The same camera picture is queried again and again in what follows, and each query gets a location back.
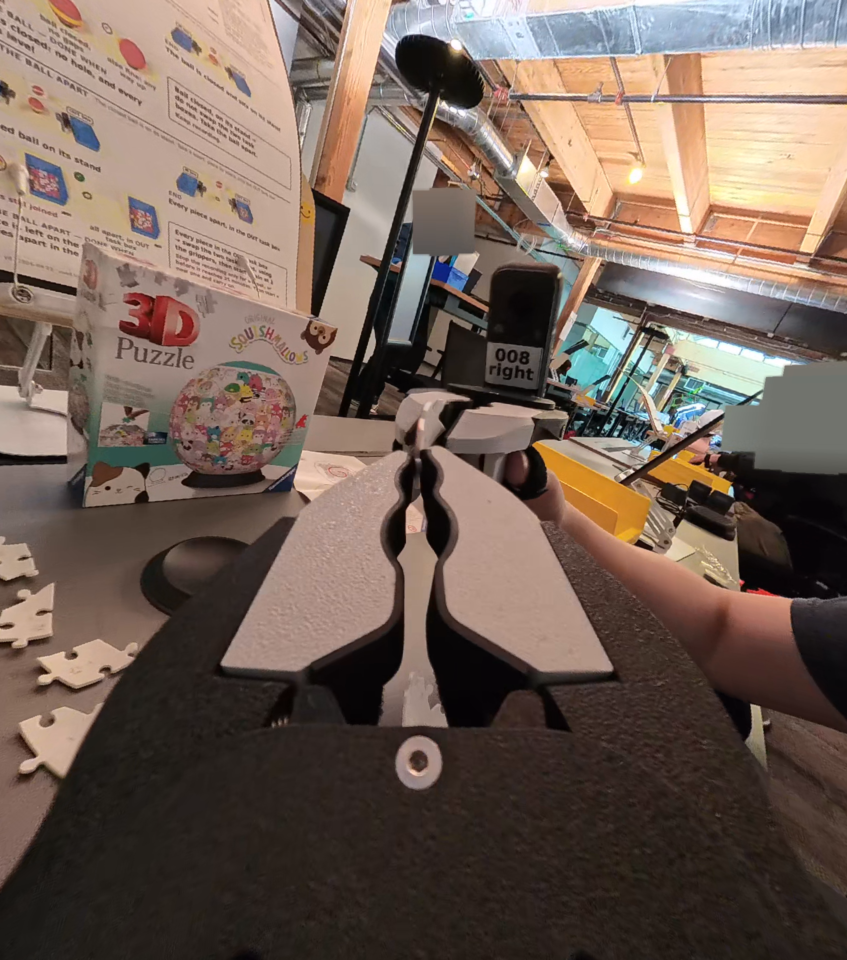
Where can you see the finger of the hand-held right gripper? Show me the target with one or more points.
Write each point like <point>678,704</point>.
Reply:
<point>409,423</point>
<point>491,425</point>

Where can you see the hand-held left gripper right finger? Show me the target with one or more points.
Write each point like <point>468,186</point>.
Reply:
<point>521,600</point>

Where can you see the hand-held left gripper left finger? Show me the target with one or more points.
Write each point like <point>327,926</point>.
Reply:
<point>319,600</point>

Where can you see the assembled white puzzle section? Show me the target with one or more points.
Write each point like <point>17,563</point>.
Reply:
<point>421,702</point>

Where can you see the person's right forearm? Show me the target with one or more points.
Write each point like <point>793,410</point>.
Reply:
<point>694,600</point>

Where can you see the black round ball stand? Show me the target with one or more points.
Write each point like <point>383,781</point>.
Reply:
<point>191,570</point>

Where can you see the colourful puzzle box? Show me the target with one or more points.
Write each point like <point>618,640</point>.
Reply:
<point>199,390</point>

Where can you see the scattered loose puzzle pieces group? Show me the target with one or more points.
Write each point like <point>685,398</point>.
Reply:
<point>86,660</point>

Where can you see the person's right hand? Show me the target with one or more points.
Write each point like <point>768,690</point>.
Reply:
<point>551,503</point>

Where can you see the white instruction leaflet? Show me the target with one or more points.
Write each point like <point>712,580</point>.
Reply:
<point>326,477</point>

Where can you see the yellow storage bin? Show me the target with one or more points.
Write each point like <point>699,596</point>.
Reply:
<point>604,488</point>

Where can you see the black floor lamp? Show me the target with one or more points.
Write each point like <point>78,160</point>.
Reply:
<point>439,68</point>

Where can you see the wall poster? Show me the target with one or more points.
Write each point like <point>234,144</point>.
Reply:
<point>124,120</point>

